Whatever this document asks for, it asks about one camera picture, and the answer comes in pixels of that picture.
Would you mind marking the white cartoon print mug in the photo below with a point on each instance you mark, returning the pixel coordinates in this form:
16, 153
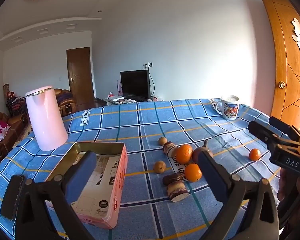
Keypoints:
230, 110

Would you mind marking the dark brown passion fruit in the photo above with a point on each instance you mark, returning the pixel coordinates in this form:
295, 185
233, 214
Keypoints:
200, 149

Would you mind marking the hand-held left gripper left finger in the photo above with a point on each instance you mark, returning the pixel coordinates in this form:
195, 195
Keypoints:
81, 177

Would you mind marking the brown armchair with purple cloth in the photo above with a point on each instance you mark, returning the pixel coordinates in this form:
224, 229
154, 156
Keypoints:
65, 100

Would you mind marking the person's right hand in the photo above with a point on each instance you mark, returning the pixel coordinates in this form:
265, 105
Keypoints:
281, 187

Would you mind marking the chocolate cream sandwich cake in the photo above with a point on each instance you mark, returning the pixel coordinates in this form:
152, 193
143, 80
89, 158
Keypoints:
177, 191

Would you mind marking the pink box beside television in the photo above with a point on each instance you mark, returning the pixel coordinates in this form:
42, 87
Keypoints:
119, 87

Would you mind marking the dark brown interior door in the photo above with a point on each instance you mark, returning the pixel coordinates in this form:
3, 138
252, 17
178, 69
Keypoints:
80, 75

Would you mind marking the pink metal tin box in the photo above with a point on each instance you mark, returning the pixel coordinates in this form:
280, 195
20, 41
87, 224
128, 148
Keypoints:
115, 195

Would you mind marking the white wall socket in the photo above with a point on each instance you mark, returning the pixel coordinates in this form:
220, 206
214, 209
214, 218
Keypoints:
148, 65

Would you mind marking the chocolate cake with oat end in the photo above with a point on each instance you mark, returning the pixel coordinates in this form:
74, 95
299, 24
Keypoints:
170, 148

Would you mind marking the pink electric kettle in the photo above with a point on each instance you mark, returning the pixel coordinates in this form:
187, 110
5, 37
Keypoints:
46, 120

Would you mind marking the blue plaid tablecloth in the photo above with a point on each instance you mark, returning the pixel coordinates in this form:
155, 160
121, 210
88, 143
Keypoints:
140, 120

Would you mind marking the large orange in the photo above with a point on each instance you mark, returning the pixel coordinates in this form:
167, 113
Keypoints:
184, 153

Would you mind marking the dark striped cloth pile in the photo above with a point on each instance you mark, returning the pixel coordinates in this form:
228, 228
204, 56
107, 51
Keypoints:
16, 103

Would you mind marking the dark chocolate coated cake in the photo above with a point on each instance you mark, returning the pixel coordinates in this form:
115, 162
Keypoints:
172, 179

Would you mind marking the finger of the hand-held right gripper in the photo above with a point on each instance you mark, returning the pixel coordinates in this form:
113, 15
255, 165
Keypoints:
262, 131
282, 126

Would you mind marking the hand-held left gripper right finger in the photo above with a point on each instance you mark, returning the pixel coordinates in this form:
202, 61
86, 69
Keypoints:
211, 176

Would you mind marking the white low table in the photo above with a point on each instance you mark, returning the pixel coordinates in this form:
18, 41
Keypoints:
117, 100

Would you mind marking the printed paper leaflet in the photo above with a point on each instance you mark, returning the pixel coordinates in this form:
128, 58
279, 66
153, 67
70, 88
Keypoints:
105, 170

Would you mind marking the small orange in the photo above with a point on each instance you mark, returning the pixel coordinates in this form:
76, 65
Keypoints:
254, 154

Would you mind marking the black television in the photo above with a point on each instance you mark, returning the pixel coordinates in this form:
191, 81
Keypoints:
135, 83

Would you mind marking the brown longan fruit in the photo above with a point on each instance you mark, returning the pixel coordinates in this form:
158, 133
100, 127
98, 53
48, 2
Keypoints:
159, 167
162, 141

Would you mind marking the medium orange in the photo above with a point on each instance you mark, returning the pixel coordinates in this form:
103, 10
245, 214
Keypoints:
193, 173

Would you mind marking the brown leather sofa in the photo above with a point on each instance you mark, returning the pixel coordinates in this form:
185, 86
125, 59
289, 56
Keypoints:
12, 123

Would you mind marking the light wooden door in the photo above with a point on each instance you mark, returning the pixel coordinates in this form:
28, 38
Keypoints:
282, 55

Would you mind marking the brass door knob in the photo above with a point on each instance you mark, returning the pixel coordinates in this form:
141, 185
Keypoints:
281, 84

